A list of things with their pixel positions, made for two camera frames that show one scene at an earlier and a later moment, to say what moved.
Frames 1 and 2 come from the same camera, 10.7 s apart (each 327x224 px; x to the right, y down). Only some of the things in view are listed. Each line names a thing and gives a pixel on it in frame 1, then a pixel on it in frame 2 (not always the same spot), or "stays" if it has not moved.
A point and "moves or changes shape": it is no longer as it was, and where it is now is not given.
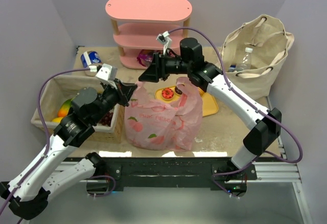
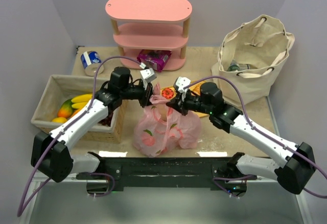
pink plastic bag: x=173 y=125 moves or changes shape
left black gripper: x=120 y=91 → x=146 y=95
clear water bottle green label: x=246 y=63 → x=234 y=66
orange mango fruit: x=64 y=110 stays
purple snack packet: x=145 y=57 stays
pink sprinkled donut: x=167 y=93 stays
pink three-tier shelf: x=138 y=19 stays
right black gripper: x=158 y=67 → x=181 y=104
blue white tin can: x=90 y=58 stays
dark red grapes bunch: x=106 y=119 stays
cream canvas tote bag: x=254 y=53 stays
